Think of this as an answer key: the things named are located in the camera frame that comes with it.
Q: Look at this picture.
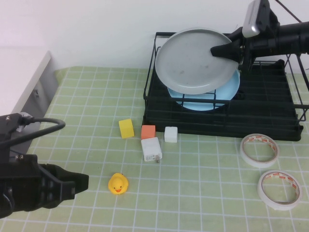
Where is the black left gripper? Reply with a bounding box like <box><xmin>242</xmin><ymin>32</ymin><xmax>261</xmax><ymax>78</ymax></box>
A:
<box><xmin>0</xmin><ymin>154</ymin><xmax>90</xmax><ymax>214</ymax></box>

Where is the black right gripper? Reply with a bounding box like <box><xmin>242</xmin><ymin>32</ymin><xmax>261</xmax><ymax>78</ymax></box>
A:
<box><xmin>210</xmin><ymin>26</ymin><xmax>257</xmax><ymax>73</ymax></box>

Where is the grey plate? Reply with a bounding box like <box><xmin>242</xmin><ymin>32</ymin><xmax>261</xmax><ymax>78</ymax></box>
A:
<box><xmin>154</xmin><ymin>29</ymin><xmax>239</xmax><ymax>95</ymax></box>

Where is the blue plate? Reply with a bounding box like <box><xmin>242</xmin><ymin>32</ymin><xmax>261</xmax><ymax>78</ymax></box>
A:
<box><xmin>167</xmin><ymin>70</ymin><xmax>241</xmax><ymax>113</ymax></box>

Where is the yellow rubber duck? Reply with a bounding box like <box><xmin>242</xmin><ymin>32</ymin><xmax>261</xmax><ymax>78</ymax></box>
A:
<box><xmin>108</xmin><ymin>172</ymin><xmax>128</xmax><ymax>195</ymax></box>

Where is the yellow block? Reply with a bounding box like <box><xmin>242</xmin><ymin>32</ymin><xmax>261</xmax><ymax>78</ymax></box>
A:
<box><xmin>118</xmin><ymin>118</ymin><xmax>135</xmax><ymax>140</ymax></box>

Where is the white USB charger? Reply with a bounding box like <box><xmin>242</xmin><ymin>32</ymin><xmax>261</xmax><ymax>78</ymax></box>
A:
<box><xmin>140</xmin><ymin>137</ymin><xmax>163</xmax><ymax>165</ymax></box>

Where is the black plastic drip tray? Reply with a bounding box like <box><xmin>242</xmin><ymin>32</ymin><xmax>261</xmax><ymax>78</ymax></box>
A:
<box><xmin>141</xmin><ymin>55</ymin><xmax>304</xmax><ymax>142</ymax></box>

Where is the orange block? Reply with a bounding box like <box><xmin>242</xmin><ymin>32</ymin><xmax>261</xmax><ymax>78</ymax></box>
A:
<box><xmin>140</xmin><ymin>125</ymin><xmax>156</xmax><ymax>140</ymax></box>

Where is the green checked tablecloth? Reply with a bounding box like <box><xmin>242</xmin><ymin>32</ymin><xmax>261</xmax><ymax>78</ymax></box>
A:
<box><xmin>0</xmin><ymin>66</ymin><xmax>309</xmax><ymax>232</ymax></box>

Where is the white cube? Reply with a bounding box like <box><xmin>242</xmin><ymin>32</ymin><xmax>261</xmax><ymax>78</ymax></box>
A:
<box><xmin>164</xmin><ymin>126</ymin><xmax>179</xmax><ymax>143</ymax></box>

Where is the white double-sided tape roll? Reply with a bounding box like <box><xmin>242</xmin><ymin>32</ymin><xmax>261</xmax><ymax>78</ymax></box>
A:
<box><xmin>256</xmin><ymin>170</ymin><xmax>302</xmax><ymax>211</ymax></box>
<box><xmin>239</xmin><ymin>133</ymin><xmax>280</xmax><ymax>169</ymax></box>

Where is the white cabinet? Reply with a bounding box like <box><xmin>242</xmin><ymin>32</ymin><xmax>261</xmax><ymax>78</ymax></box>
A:
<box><xmin>0</xmin><ymin>47</ymin><xmax>60</xmax><ymax>155</ymax></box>

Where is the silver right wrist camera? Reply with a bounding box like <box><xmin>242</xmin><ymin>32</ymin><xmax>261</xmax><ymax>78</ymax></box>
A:
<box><xmin>242</xmin><ymin>0</ymin><xmax>264</xmax><ymax>38</ymax></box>

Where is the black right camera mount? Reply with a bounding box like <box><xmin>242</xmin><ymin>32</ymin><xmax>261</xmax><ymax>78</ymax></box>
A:
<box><xmin>259</xmin><ymin>0</ymin><xmax>281</xmax><ymax>32</ymax></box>

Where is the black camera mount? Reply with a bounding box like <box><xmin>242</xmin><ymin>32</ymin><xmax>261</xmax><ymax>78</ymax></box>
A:
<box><xmin>259</xmin><ymin>0</ymin><xmax>281</xmax><ymax>32</ymax></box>
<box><xmin>0</xmin><ymin>113</ymin><xmax>33</xmax><ymax>156</ymax></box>

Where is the dark red cable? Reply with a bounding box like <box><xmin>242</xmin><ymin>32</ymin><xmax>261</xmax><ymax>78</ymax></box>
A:
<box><xmin>275</xmin><ymin>0</ymin><xmax>303</xmax><ymax>24</ymax></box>

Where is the black left camera cable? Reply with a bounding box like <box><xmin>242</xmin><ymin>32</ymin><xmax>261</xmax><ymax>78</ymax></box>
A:
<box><xmin>0</xmin><ymin>116</ymin><xmax>67</xmax><ymax>148</ymax></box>

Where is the black wire dish rack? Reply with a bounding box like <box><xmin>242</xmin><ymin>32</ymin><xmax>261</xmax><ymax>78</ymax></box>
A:
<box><xmin>142</xmin><ymin>31</ymin><xmax>309</xmax><ymax>122</ymax></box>

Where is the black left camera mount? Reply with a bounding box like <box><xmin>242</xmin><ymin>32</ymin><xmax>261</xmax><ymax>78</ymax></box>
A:
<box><xmin>0</xmin><ymin>113</ymin><xmax>33</xmax><ymax>156</ymax></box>

